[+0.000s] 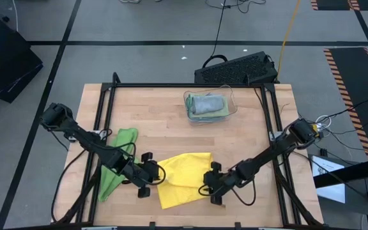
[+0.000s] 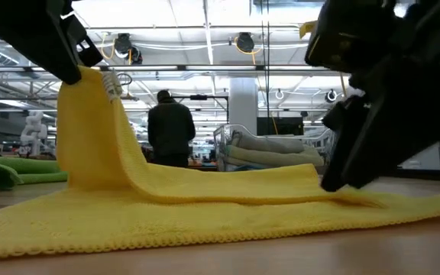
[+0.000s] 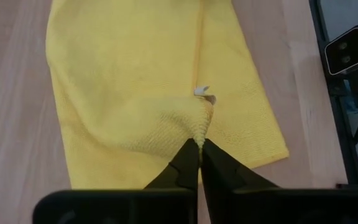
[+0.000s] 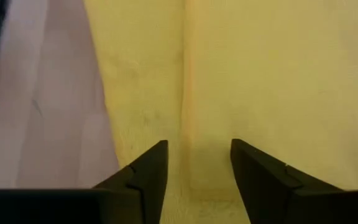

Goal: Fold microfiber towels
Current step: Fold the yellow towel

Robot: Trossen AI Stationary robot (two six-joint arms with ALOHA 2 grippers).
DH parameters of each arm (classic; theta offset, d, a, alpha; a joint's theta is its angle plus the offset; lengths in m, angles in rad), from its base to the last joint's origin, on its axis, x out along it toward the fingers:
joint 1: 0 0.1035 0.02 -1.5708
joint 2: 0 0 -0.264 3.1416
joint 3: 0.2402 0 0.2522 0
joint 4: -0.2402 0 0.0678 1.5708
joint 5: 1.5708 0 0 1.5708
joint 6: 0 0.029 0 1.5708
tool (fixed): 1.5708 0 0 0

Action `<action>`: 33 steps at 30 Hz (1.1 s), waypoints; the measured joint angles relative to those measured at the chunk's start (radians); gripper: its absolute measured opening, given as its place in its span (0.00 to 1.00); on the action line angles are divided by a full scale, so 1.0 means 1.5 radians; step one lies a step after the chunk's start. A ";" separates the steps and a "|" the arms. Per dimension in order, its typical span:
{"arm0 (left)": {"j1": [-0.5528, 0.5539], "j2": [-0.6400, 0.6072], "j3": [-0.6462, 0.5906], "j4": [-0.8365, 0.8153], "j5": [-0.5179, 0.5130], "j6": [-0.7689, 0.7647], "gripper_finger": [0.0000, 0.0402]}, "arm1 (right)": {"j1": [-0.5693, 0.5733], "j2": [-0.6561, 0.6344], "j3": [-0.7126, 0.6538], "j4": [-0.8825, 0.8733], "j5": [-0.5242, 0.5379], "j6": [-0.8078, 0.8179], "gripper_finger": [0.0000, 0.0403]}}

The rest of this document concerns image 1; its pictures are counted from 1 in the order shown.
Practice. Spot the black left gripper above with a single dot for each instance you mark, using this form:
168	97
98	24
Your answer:
144	174

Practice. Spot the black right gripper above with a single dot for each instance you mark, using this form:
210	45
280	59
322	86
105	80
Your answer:
219	183

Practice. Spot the yellow towel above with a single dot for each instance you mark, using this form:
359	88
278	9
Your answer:
184	179

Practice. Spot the bright green towel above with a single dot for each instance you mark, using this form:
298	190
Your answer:
120	140

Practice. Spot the pale green towel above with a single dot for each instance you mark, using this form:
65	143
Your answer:
224	110

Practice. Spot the blue-grey towel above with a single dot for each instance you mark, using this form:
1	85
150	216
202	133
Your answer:
208	103

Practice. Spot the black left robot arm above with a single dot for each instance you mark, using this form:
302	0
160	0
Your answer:
85	140

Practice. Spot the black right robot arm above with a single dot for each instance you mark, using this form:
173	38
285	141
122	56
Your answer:
267	156

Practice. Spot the clear plastic bin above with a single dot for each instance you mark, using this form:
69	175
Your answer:
233	105

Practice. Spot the white printed sheet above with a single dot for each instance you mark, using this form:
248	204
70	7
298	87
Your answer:
331	191

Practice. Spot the black perforated computer case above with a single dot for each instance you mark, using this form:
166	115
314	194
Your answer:
235	68

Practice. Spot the black hazard-striped floor mat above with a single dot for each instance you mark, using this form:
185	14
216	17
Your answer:
350	73
334	4

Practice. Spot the black cart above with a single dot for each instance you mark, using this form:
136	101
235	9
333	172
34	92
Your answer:
5	64

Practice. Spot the silver metal bracket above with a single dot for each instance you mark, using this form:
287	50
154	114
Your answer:
96	132
272	135

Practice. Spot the black metal table frame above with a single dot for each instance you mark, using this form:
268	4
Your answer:
171	85

